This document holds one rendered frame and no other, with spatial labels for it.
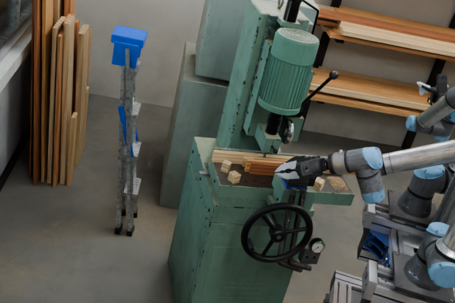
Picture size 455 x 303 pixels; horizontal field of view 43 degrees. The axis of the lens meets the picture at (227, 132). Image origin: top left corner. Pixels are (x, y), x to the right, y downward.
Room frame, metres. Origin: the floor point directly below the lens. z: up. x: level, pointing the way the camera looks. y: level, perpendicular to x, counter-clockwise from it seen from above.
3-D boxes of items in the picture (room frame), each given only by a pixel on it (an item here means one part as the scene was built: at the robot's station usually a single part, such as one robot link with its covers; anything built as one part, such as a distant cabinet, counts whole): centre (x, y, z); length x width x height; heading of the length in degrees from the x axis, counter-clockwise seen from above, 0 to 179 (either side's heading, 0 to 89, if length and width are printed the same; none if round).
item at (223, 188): (2.12, -0.29, 0.87); 0.61 x 0.30 x 0.06; 108
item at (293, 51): (2.20, -0.18, 1.35); 0.18 x 0.18 x 0.31
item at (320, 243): (2.08, -0.49, 0.65); 0.06 x 0.04 x 0.08; 108
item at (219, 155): (2.24, -0.25, 0.92); 0.60 x 0.02 x 0.05; 108
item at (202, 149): (2.32, -0.14, 0.76); 0.57 x 0.45 x 0.09; 18
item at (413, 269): (1.81, -0.85, 0.87); 0.15 x 0.15 x 0.10
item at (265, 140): (2.22, -0.17, 1.03); 0.14 x 0.07 x 0.09; 18
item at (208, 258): (2.31, -0.14, 0.36); 0.58 x 0.45 x 0.71; 18
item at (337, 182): (2.21, -0.52, 0.91); 0.10 x 0.07 x 0.02; 18
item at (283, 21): (2.33, -0.14, 1.54); 0.08 x 0.08 x 0.17; 18
